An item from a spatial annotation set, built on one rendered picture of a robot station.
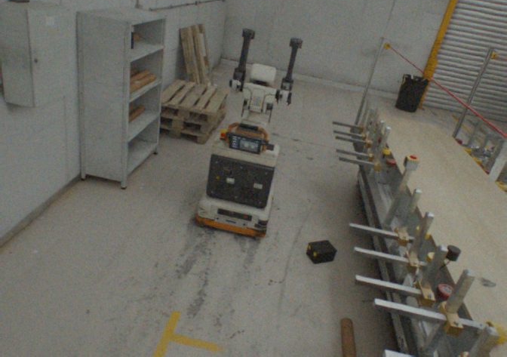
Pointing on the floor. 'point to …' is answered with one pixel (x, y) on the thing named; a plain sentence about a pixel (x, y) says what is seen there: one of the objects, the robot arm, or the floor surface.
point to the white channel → (499, 164)
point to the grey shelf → (118, 89)
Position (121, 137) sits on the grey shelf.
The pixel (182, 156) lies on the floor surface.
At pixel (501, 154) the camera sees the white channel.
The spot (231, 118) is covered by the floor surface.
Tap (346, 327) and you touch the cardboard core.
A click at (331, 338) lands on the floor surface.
